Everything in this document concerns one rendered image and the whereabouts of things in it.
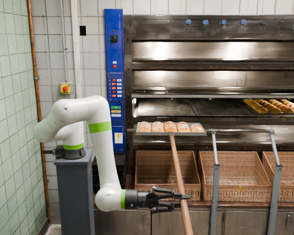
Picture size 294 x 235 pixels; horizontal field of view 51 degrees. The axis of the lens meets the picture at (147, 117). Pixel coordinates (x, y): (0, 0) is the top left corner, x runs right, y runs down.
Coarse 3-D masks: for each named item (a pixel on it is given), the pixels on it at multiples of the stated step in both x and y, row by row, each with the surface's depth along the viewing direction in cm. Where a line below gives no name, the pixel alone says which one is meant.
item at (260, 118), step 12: (144, 120) 293; (156, 120) 292; (168, 120) 292; (180, 120) 292; (192, 120) 291; (204, 120) 291; (216, 120) 291; (228, 120) 291; (240, 120) 290; (252, 120) 290; (264, 120) 290; (276, 120) 290; (288, 120) 289
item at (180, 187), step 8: (176, 152) 196; (176, 160) 182; (176, 168) 172; (176, 176) 164; (184, 192) 147; (184, 200) 138; (184, 208) 132; (184, 216) 126; (184, 224) 122; (192, 232) 117
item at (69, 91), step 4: (60, 84) 278; (64, 84) 278; (68, 84) 278; (72, 84) 284; (60, 88) 279; (68, 88) 279; (72, 88) 285; (64, 92) 280; (68, 92) 280; (72, 92) 285
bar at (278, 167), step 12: (228, 132) 255; (240, 132) 255; (252, 132) 255; (264, 132) 254; (216, 156) 244; (276, 156) 243; (216, 168) 239; (276, 168) 239; (216, 180) 242; (276, 180) 240; (216, 192) 244; (276, 192) 243; (216, 204) 247; (276, 204) 246; (216, 216) 250
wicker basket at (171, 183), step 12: (156, 156) 297; (168, 156) 297; (180, 156) 297; (192, 156) 296; (144, 168) 297; (192, 168) 296; (144, 180) 293; (156, 180) 293; (168, 180) 294; (192, 180) 294; (156, 192) 257; (192, 192) 271
